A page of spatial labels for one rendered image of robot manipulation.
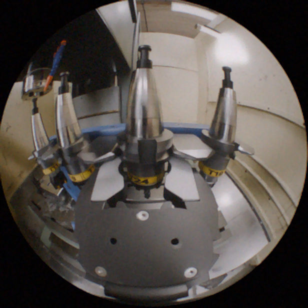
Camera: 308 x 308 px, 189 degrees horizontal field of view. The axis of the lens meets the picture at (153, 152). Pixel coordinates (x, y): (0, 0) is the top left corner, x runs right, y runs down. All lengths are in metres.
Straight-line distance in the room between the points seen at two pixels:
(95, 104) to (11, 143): 1.16
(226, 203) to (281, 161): 0.40
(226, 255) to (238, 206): 0.30
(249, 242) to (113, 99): 1.16
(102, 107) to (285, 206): 1.19
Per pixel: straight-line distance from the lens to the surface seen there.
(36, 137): 0.23
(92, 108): 0.75
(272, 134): 0.59
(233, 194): 0.70
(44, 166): 0.24
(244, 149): 0.16
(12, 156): 1.45
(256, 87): 0.67
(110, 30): 0.39
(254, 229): 0.68
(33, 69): 0.47
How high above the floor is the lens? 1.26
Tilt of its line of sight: 28 degrees down
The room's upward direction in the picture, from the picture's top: straight up
